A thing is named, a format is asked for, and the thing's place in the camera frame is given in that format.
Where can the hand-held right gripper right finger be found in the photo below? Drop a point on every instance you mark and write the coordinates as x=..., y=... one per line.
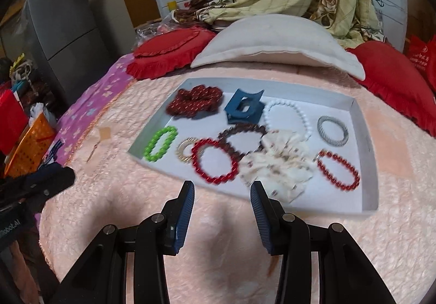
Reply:
x=262, y=218

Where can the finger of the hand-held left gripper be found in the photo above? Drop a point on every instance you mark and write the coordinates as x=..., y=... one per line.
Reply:
x=51, y=181

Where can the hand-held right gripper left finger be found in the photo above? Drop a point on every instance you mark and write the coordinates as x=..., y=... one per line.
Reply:
x=184, y=215

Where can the white shallow tray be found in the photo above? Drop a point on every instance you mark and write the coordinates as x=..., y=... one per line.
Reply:
x=327, y=198

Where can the orange plastic basket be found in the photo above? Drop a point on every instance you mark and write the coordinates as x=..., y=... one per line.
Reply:
x=30, y=147

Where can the cream patterned scrunchie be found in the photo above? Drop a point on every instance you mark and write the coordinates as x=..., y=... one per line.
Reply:
x=282, y=167

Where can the pink fluffy blanket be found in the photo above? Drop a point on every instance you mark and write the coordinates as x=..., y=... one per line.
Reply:
x=119, y=188

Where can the tan paper tag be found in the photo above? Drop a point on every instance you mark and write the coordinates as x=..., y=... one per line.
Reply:
x=105, y=133

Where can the red paper bag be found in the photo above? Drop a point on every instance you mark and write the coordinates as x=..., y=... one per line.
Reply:
x=12, y=120

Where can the purple floral bedsheet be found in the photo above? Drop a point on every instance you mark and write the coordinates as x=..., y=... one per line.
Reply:
x=98, y=103

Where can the dark red patterned scrunchie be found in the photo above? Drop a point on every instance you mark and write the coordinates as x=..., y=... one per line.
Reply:
x=190, y=103

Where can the blue hair claw clip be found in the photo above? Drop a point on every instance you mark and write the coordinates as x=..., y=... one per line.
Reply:
x=235, y=103

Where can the grey refrigerator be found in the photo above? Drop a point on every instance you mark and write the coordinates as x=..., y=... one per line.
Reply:
x=64, y=34

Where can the red round ruffled pillow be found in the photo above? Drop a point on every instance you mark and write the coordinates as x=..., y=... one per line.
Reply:
x=163, y=48

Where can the white pillow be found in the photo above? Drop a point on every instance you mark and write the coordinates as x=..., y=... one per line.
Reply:
x=272, y=41

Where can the red heart-shaped ruffled pillow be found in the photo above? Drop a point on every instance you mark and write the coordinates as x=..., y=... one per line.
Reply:
x=391, y=75

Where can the red shopping bag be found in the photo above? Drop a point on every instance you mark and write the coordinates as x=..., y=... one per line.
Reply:
x=422, y=55

